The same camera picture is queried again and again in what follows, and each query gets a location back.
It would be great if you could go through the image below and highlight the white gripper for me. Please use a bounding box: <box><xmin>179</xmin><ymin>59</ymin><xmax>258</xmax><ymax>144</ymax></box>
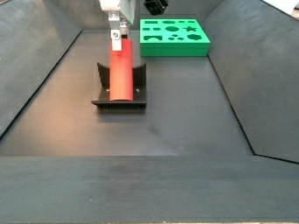
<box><xmin>99</xmin><ymin>0</ymin><xmax>136</xmax><ymax>51</ymax></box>

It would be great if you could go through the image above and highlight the red oval cylinder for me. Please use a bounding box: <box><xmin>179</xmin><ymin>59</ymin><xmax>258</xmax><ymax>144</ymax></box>
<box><xmin>110</xmin><ymin>38</ymin><xmax>134</xmax><ymax>101</ymax></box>

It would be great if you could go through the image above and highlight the black cradle fixture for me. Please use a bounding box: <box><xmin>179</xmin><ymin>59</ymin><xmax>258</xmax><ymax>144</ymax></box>
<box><xmin>91</xmin><ymin>63</ymin><xmax>147</xmax><ymax>108</ymax></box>

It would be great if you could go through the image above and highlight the green shape sorter block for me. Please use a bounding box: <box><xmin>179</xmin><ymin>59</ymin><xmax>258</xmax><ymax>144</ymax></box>
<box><xmin>140</xmin><ymin>18</ymin><xmax>211</xmax><ymax>57</ymax></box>

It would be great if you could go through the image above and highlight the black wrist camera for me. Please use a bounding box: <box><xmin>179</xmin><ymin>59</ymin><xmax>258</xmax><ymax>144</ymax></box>
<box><xmin>144</xmin><ymin>0</ymin><xmax>170</xmax><ymax>16</ymax></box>

